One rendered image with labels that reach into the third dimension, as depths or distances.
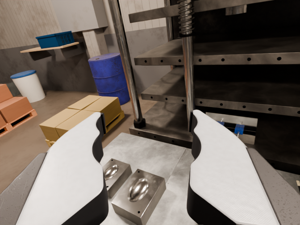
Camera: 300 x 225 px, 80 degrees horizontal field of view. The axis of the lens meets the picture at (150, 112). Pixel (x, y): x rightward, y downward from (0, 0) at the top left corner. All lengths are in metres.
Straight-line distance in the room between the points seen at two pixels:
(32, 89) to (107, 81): 2.49
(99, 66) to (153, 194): 2.94
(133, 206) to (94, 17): 3.46
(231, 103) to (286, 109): 0.25
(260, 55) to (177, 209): 0.76
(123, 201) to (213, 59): 0.79
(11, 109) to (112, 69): 2.10
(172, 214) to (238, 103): 0.64
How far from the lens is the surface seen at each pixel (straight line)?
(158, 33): 3.54
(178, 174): 0.97
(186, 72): 1.02
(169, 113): 1.49
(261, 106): 1.07
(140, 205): 0.80
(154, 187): 0.84
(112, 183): 0.92
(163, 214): 0.85
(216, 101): 1.09
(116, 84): 3.56
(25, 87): 5.48
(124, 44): 1.17
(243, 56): 0.99
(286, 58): 0.99
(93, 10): 3.85
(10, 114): 4.33
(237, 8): 1.23
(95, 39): 3.98
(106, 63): 3.45
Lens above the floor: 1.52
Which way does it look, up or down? 28 degrees down
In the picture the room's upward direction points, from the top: 10 degrees counter-clockwise
